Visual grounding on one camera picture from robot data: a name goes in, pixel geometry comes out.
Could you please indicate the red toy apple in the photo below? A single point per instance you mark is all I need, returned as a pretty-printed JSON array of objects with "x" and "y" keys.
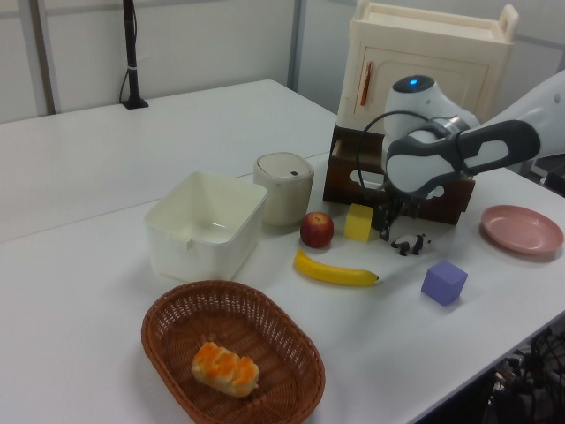
[{"x": 317, "y": 229}]

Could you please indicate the brown wicker basket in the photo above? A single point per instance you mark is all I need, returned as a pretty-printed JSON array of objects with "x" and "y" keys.
[{"x": 176, "y": 318}]

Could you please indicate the cream plastic bin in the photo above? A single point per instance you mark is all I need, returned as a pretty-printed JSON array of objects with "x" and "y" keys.
[{"x": 194, "y": 247}]

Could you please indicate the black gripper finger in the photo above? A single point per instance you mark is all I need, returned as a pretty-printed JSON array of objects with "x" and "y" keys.
[
  {"x": 385, "y": 225},
  {"x": 412, "y": 210}
]

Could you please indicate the dark brown wooden cabinet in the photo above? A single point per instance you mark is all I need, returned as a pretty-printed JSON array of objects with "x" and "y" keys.
[{"x": 353, "y": 131}]

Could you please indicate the black and white panda toy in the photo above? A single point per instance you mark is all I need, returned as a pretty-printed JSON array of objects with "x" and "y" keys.
[{"x": 404, "y": 243}]

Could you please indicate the yellow cube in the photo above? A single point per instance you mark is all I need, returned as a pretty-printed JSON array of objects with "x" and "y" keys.
[{"x": 358, "y": 223}]

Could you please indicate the cream toy cabinet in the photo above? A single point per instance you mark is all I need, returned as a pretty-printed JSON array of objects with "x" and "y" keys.
[{"x": 419, "y": 57}]

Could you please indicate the yellow toy banana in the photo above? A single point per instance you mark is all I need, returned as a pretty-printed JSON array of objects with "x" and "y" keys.
[{"x": 326, "y": 271}]

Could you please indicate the pink plate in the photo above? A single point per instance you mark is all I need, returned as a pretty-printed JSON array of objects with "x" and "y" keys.
[{"x": 521, "y": 229}]

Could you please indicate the purple cube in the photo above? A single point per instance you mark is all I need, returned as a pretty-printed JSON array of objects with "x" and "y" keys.
[{"x": 443, "y": 282}]

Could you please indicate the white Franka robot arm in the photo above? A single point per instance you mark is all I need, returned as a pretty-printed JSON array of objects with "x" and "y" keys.
[{"x": 419, "y": 168}]

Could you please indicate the toy bread loaf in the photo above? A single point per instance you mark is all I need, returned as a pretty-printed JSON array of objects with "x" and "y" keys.
[{"x": 225, "y": 368}]

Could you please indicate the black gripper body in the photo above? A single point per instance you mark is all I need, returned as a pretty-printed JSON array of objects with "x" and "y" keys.
[{"x": 397, "y": 205}]

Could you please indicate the black camera stand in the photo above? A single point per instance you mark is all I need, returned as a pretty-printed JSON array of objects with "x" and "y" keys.
[{"x": 130, "y": 53}]

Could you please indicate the cream desktop trash can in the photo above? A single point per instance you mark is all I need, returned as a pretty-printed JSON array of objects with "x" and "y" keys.
[{"x": 282, "y": 190}]

